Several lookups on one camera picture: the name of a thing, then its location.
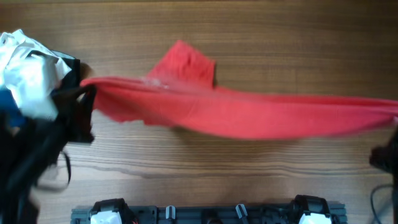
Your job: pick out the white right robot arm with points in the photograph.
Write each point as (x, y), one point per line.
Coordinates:
(385, 158)

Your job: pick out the red t-shirt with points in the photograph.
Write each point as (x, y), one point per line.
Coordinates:
(180, 91)

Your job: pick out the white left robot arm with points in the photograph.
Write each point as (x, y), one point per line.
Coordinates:
(26, 154)

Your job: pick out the blue folded garment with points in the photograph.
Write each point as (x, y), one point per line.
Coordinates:
(14, 118)

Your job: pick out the black folded garment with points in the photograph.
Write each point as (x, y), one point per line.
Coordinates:
(71, 79)

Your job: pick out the white printed t-shirt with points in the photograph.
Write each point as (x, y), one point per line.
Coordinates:
(30, 71)

